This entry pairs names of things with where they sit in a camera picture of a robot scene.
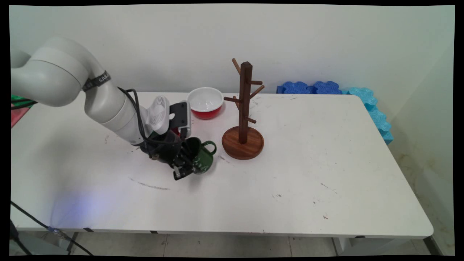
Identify black background cable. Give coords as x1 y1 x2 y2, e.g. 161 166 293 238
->
11 99 39 110

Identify white table leg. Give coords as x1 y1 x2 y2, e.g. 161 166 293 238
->
332 237 367 256

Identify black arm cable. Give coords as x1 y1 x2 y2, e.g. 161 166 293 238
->
116 88 182 146

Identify green foam mat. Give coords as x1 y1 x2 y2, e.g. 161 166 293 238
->
11 95 37 109

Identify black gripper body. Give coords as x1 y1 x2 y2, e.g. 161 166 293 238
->
139 130 186 167

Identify black table leg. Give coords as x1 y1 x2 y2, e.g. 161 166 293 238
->
66 232 79 255

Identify dark blue foam mat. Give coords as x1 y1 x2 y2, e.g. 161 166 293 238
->
276 81 314 95
313 81 343 95

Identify white ribbed camera mount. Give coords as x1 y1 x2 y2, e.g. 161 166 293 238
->
145 95 171 135

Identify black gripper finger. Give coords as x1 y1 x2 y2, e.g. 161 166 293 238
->
172 155 198 181
181 143 198 161

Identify cyan foam mat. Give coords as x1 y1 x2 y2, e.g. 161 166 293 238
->
342 87 378 111
368 107 394 145

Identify pink red foam mat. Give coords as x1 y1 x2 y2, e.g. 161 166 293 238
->
11 107 29 128

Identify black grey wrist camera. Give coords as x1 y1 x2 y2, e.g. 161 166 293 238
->
168 101 192 140

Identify black velcro strap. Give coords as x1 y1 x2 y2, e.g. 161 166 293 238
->
82 70 112 92

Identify black floor cable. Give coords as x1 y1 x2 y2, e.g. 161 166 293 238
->
10 200 93 256

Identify dark wooden mug tree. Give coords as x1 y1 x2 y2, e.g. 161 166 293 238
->
221 58 265 161

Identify red bowl white inside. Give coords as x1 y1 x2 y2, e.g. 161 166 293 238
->
186 87 224 120

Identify green enamel mug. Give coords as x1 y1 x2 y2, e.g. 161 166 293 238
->
181 137 218 175

